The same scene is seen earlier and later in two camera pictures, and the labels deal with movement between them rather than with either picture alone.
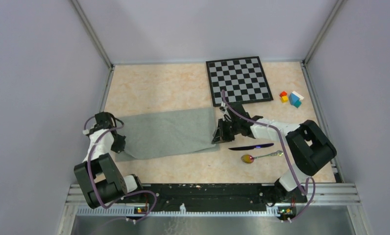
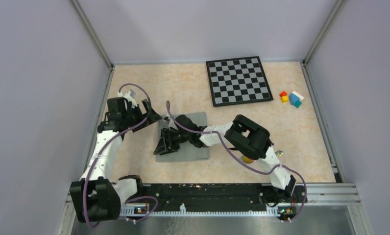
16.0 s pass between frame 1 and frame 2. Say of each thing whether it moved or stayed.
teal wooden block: stayed
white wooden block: stayed
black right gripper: moved
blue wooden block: stayed
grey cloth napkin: moved
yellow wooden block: stayed
